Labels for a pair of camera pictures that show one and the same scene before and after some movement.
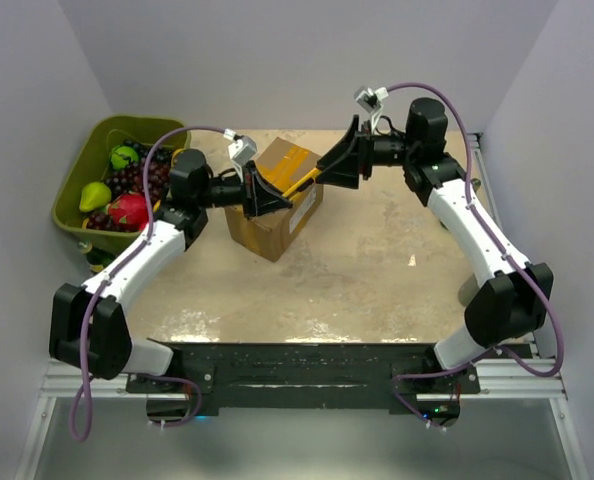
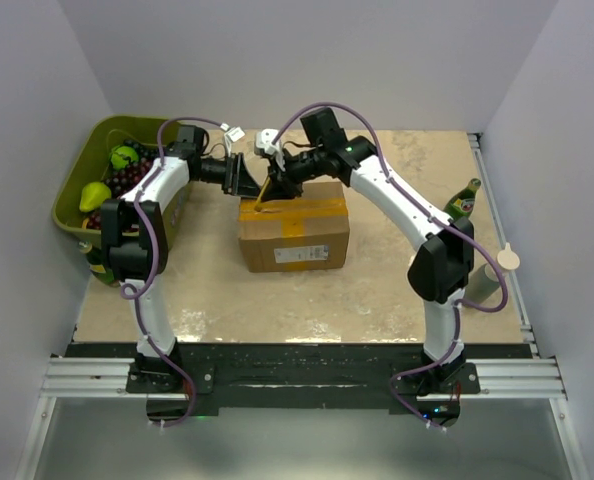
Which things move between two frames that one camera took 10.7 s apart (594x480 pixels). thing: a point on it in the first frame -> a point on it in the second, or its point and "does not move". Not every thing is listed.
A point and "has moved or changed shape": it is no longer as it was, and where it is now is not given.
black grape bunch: (161, 154) does not move
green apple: (123, 156) does not move
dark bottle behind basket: (97, 258) does not move
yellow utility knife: (303, 183) has moved or changed shape
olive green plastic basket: (90, 167) does not move
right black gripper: (343, 170) -> (294, 188)
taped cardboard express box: (270, 233) has moved or changed shape
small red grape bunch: (101, 220) does not move
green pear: (94, 196) does not move
